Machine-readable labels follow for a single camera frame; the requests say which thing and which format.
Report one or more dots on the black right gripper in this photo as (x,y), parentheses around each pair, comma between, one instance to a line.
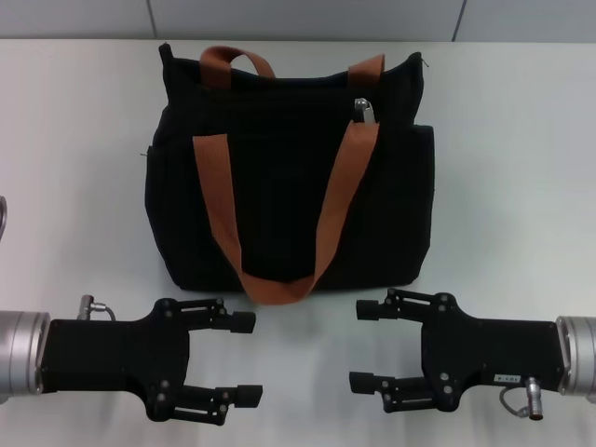
(493,354)

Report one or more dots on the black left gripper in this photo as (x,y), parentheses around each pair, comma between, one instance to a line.
(112,356)

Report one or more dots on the silver zipper pull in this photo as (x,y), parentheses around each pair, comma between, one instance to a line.
(368,114)

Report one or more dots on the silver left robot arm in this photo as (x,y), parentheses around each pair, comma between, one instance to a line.
(23,354)

